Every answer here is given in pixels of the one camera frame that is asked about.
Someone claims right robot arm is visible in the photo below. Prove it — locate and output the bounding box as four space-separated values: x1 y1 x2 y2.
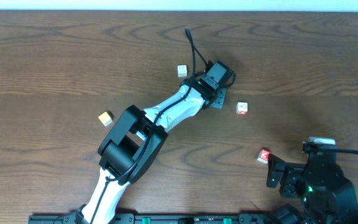
266 139 358 223

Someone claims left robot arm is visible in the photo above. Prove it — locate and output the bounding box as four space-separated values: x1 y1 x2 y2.
76 60 236 223

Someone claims red letter E block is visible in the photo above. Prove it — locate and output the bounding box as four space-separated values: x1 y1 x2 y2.
257 149 270 164

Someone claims white block top centre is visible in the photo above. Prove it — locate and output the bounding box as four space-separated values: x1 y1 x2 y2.
177 65 188 77

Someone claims white block with red side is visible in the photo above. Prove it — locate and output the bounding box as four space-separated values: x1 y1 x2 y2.
236 102 248 114

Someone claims yellow wooden block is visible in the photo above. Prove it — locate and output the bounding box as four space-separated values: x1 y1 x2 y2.
98 111 114 126

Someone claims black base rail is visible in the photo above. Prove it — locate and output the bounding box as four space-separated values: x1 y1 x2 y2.
28 212 344 224

